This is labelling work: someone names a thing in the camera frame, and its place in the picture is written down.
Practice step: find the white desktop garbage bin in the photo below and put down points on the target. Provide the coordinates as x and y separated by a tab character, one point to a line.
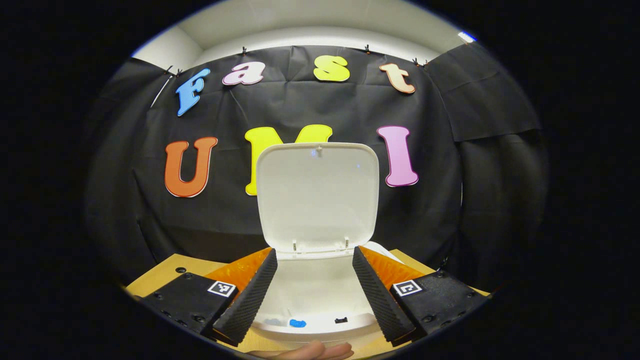
317	200

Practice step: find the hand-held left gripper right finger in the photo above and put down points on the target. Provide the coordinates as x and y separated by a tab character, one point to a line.
377	300

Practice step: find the wooden desktop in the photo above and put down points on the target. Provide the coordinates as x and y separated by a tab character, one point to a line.
165	275

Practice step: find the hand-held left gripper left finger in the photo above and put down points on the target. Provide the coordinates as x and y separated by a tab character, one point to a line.
250	300

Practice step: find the black backdrop cloth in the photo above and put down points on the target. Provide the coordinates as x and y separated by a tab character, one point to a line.
450	200

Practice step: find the blue paper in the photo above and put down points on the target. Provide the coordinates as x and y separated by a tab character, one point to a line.
297	323

